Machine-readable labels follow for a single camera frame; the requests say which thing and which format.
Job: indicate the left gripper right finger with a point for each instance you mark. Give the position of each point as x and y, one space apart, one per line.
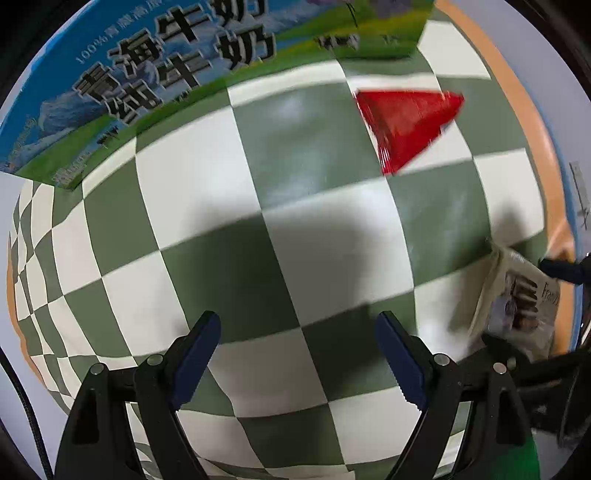
497 441

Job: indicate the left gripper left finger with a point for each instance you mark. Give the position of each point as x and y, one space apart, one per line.
97 442

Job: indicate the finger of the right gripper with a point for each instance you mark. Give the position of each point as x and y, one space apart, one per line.
577 273
555 392

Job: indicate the white chocolate biscuit packet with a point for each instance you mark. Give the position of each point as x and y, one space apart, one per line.
518 303

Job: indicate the red triangular snack packet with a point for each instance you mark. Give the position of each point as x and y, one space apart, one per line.
406 122

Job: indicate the checkered green white mat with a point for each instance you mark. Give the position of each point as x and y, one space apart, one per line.
265 202

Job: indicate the cardboard milk box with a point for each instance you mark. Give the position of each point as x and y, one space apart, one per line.
80 80

